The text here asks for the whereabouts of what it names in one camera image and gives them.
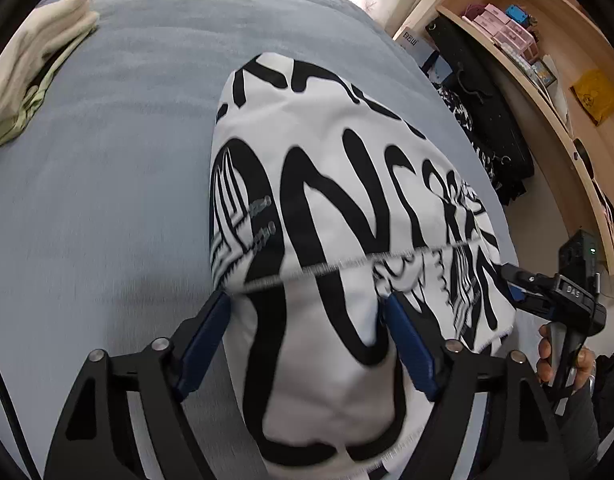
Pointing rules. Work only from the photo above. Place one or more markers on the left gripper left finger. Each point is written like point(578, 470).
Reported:
point(114, 396)

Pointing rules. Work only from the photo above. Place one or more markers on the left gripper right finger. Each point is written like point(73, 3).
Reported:
point(490, 419)

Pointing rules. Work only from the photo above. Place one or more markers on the black white graffiti hooded jacket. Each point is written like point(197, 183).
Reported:
point(323, 204)

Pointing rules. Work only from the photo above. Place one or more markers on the black white patterned hanging clothes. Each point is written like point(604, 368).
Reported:
point(482, 111)

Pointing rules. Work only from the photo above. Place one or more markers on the person right hand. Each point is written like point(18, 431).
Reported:
point(584, 365)

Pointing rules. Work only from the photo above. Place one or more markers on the yellow paper on shelf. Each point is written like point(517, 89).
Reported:
point(595, 94)

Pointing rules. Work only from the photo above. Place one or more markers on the blue bed sheet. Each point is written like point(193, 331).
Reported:
point(104, 198)

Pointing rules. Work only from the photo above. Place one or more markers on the wooden shelf unit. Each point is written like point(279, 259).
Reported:
point(575, 157)

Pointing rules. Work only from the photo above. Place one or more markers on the pink boxes on shelf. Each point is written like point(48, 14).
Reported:
point(500, 28)

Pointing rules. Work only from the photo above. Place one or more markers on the blue box on shelf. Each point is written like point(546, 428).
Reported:
point(519, 15)

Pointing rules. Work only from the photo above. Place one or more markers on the white labelled box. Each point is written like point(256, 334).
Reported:
point(428, 58)

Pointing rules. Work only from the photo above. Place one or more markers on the light green folded garment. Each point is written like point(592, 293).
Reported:
point(35, 94)

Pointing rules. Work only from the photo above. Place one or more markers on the cream folded fleece garment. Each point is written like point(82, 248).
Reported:
point(43, 33)

